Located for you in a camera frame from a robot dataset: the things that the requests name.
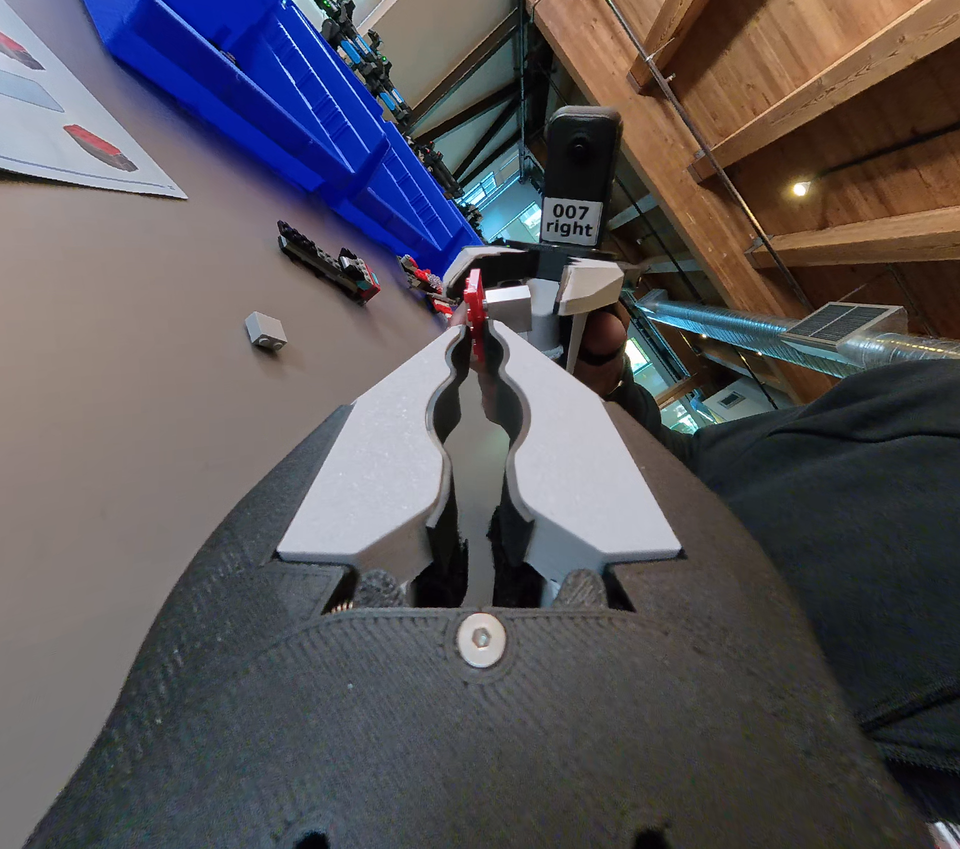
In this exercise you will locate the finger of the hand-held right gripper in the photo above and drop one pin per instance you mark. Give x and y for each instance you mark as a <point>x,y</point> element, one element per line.
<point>592,286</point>
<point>469,262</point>

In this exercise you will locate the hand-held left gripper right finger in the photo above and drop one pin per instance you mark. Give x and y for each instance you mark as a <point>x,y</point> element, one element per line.
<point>592,481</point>

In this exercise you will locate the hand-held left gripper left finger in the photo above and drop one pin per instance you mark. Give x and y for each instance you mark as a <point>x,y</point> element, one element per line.
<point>367,481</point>

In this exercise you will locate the red toy brick plate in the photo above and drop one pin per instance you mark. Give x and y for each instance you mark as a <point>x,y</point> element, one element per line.
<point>474,305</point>

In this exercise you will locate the grey toy brick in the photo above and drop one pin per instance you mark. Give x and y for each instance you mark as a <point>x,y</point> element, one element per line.
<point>510,309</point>
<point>266,331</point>

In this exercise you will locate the person's right forearm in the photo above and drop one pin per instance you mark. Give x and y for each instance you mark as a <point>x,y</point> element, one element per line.
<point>825,526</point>

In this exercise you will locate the grey desk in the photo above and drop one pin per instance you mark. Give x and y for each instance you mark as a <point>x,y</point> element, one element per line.
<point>150,414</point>

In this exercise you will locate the person's right hand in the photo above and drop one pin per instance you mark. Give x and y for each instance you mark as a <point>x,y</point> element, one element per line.
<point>607,346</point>

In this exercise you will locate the red toy brick assembly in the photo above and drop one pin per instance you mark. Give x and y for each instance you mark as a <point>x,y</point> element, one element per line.
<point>424,283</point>

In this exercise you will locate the small blue plastic bin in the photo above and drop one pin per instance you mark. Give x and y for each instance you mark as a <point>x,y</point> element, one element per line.
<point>412,204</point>

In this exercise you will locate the black toy brick assembly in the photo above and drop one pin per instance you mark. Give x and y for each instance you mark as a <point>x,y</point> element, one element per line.
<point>330,264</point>

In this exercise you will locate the glowing light bulb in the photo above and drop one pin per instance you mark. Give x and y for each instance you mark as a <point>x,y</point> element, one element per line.
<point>802,189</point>

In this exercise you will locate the ceiling vent grille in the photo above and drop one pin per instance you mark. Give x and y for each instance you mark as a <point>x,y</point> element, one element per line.
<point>840,325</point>

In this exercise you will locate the row of black robot arms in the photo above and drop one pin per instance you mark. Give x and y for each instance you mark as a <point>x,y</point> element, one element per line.
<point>337,13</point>

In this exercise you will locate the large blue plastic bin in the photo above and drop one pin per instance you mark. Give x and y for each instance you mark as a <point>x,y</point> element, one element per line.
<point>210,24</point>

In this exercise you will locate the open instruction booklet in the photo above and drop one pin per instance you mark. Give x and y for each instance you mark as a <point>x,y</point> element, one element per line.
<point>60,114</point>

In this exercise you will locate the silver air duct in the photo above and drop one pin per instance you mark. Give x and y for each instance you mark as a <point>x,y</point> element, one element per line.
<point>720,324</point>

